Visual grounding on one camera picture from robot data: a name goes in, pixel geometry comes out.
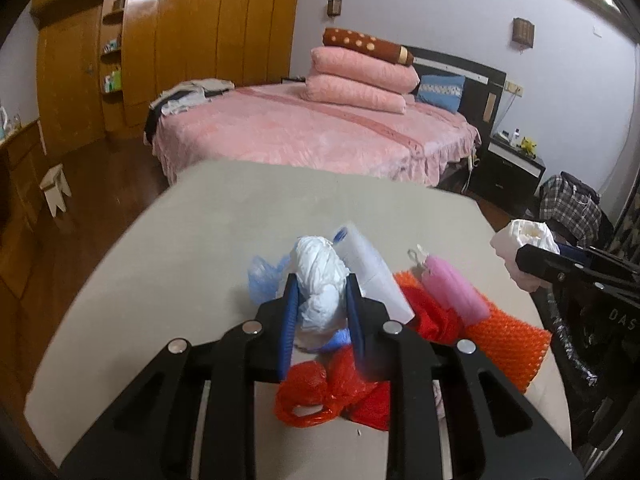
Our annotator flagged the blue plastic bag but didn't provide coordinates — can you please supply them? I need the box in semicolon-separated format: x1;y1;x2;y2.
247;254;292;307

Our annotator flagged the woven brown wall lamp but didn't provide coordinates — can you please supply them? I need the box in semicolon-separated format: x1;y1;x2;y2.
512;17;535;50

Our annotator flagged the orange foam net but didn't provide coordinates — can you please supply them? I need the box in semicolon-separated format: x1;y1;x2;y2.
464;305;552;394
394;270;426;294

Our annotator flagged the plaid bag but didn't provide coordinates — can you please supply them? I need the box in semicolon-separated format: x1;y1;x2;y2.
539;172;604;237

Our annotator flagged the red plastic bag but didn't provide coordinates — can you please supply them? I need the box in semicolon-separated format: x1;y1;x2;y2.
274;347;387;429

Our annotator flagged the white plastic bag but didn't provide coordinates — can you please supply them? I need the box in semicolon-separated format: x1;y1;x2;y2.
291;234;352;352

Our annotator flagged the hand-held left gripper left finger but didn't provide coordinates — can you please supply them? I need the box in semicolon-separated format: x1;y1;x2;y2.
60;275;302;480

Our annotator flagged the red cloth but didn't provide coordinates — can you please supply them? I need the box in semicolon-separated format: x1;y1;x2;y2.
397;285;468;347

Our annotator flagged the pink scrub cloth white loop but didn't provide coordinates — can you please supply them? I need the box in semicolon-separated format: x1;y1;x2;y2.
409;245;492;327

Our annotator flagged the wooden desk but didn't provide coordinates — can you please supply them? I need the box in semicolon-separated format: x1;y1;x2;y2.
0;119;51;281

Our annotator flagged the small white stool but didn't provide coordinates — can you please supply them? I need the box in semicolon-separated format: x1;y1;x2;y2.
40;163;73;219

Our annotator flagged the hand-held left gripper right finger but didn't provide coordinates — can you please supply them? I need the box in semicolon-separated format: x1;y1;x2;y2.
345;273;586;480

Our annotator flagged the brown dotted pillow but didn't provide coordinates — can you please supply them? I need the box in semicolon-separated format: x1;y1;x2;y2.
322;27;415;67

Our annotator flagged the black nightstand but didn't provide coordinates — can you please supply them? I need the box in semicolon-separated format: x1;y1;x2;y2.
467;130;547;207

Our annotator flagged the dark headboard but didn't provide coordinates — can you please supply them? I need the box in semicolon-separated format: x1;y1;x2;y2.
404;45;507;136

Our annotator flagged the pile of clothes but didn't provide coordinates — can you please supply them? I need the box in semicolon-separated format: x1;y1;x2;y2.
145;79;235;142

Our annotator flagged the blue pillow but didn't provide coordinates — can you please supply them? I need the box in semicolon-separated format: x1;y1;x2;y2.
416;75;467;114

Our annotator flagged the bed with pink cover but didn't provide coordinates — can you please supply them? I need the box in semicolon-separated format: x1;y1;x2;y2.
150;82;482;192

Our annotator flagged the wooden wardrobe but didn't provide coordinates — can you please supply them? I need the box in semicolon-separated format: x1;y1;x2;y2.
31;0;304;161

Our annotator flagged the pink folded quilt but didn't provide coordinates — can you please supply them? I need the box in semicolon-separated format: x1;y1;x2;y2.
304;75;408;115
310;46;420;95

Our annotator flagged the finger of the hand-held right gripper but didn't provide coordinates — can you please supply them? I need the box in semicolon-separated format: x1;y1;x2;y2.
515;245;640;297
556;243;640;277

